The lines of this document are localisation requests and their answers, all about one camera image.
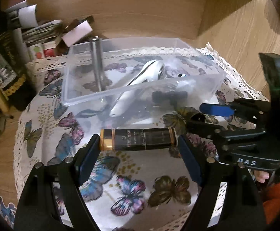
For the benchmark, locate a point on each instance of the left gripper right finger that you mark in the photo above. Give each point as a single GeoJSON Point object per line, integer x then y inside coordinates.
{"type": "Point", "coordinates": [228, 199]}

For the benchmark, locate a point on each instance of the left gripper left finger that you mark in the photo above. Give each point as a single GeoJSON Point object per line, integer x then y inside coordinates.
{"type": "Point", "coordinates": [37, 208]}

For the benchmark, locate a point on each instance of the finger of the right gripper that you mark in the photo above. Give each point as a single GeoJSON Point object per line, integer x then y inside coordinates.
{"type": "Point", "coordinates": [248, 109]}
{"type": "Point", "coordinates": [196, 125]}

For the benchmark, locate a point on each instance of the black gold cosmetic tube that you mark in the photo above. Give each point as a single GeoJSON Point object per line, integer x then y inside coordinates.
{"type": "Point", "coordinates": [137, 139]}

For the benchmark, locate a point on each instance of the silver metal cylinder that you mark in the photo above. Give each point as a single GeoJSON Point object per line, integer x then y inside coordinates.
{"type": "Point", "coordinates": [97, 62]}

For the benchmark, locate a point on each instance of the person's right hand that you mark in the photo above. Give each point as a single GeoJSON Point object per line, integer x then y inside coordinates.
{"type": "Point", "coordinates": [262, 176]}

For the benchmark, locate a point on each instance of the blue cartoon sticker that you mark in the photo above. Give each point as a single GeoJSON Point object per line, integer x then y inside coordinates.
{"type": "Point", "coordinates": [8, 212]}

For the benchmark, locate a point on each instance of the clear plastic storage box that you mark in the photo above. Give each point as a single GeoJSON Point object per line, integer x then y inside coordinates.
{"type": "Point", "coordinates": [123, 81]}

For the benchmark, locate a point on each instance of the white small cardboard box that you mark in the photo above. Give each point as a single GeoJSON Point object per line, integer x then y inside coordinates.
{"type": "Point", "coordinates": [77, 33]}

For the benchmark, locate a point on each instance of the red white small box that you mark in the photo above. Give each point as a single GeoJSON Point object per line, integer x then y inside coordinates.
{"type": "Point", "coordinates": [50, 49]}

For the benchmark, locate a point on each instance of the dark wine bottle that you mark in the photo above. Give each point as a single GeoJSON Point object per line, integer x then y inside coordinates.
{"type": "Point", "coordinates": [14, 80]}

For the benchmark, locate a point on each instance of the stack of papers and booklets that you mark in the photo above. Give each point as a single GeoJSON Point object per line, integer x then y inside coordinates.
{"type": "Point", "coordinates": [25, 27]}

